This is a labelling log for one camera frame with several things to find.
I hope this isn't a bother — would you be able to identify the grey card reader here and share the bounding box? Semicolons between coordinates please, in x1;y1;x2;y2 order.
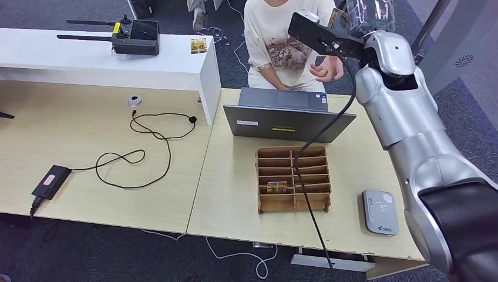
362;189;400;237

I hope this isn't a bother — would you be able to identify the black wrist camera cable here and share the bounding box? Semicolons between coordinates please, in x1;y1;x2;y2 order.
292;39;358;282

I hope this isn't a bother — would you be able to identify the person's foot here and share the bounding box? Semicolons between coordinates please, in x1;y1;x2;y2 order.
186;0;207;32

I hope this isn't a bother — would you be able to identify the black remote controller with antennas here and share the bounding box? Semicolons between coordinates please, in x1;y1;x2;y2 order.
57;14;160;56

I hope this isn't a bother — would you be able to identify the black power cord plug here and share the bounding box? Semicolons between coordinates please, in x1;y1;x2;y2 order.
29;196;44;218

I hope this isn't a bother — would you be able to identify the autumn tree picture card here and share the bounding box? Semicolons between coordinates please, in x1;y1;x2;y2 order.
190;37;208;55

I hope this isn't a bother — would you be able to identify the autumn tree room key card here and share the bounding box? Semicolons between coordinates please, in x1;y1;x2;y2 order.
267;180;289;194

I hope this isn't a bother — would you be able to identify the white thin floor cable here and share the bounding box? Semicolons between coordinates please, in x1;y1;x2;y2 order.
226;0;250;73

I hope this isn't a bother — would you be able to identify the tangled purple cable bundle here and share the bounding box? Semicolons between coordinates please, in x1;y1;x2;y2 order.
196;26;230;45

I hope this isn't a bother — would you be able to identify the black box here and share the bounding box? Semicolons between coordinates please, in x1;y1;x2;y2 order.
127;0;156;18

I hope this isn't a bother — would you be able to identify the person's left hand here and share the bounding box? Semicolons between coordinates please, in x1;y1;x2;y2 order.
309;56;345;83

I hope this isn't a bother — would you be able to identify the grey kiosk stand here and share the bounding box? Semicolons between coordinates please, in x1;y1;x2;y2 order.
414;0;498;96

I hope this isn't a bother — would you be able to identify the wooden card organizer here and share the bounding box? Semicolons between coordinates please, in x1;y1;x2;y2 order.
255;146;332;215

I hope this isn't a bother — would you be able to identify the grey laptop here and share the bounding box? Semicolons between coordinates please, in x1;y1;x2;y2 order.
223;87;357;144

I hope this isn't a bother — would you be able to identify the thin black adapter cable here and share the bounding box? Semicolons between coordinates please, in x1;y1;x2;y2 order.
70;110;198;190

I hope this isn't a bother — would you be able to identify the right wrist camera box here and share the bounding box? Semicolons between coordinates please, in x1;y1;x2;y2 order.
288;9;367;60

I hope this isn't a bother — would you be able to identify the person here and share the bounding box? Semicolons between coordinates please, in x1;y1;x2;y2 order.
244;0;345;93

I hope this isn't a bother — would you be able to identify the black power adapter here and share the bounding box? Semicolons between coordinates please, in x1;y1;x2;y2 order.
31;164;72;201

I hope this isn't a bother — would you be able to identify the white looped floor cable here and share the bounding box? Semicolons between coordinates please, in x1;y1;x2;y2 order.
140;229;279;280

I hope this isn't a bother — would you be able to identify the white desk riser shelf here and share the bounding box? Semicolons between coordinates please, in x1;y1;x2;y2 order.
0;28;223;126

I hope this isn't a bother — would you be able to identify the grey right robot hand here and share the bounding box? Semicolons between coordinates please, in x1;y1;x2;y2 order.
332;0;397;38

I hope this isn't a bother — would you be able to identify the white desk foot plate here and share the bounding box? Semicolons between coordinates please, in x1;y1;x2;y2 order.
290;253;376;273

